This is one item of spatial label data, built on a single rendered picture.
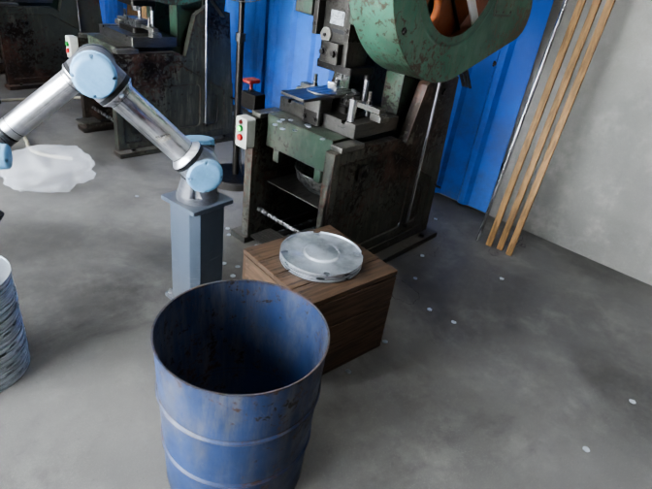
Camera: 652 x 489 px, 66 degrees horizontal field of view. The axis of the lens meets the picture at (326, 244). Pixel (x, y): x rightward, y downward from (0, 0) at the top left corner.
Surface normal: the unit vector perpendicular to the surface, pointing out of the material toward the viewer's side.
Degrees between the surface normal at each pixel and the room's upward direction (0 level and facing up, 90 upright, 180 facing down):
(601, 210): 90
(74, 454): 0
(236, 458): 92
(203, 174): 95
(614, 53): 90
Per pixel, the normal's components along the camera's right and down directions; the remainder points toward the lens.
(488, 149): -0.68, 0.29
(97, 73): 0.26, 0.43
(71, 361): 0.13, -0.86
